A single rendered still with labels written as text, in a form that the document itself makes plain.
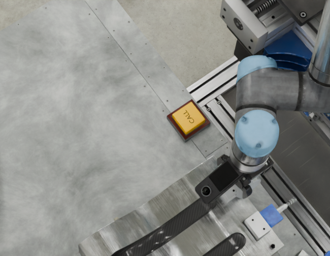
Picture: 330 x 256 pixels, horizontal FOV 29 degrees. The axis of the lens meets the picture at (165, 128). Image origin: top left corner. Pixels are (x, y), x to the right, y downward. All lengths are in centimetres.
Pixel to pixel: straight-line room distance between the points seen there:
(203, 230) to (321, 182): 86
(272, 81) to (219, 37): 145
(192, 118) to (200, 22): 111
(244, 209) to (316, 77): 42
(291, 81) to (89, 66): 66
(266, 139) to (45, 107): 71
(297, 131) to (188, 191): 88
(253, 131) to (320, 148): 116
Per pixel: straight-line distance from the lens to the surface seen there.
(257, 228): 144
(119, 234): 142
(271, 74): 119
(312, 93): 119
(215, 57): 258
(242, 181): 132
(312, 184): 223
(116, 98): 164
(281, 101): 119
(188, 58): 257
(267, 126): 113
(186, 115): 158
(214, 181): 131
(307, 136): 228
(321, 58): 115
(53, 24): 175
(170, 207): 146
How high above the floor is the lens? 231
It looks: 71 degrees down
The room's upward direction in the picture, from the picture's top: straight up
